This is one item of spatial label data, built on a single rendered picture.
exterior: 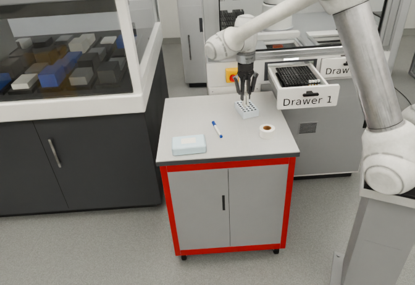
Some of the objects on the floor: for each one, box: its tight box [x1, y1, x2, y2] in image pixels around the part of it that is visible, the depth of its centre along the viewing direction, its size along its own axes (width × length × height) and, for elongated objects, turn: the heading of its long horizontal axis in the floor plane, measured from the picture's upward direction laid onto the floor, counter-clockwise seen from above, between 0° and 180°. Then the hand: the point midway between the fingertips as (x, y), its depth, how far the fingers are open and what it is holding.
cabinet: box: [204, 51, 367, 180], centre depth 248 cm, size 95×103×80 cm
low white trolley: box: [156, 91, 300, 260], centre depth 184 cm, size 58×62×76 cm
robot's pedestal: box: [330, 151, 415, 285], centre depth 145 cm, size 30×30×76 cm
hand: (245, 99), depth 163 cm, fingers closed, pressing on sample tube
